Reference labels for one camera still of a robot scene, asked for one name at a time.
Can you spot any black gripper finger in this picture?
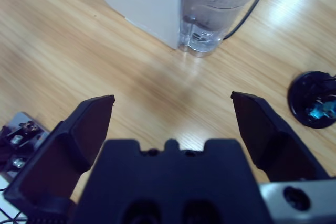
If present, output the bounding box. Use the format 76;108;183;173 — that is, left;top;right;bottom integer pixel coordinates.
2;94;116;210
230;91;331;184

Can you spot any blue coffee capsule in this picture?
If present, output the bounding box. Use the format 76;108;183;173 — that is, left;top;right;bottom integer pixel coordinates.
308;104;323;121
322;100;336;117

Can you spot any black lamp base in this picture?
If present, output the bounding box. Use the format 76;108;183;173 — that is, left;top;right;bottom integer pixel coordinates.
287;70;336;130

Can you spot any grey mount plate with post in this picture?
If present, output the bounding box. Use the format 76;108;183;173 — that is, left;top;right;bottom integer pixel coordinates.
0;111;51;219

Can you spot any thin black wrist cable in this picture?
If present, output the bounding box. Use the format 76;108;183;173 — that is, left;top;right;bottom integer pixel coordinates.
0;207;27;224

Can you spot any black power cable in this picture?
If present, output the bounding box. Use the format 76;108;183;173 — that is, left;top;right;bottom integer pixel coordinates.
223;0;278;40

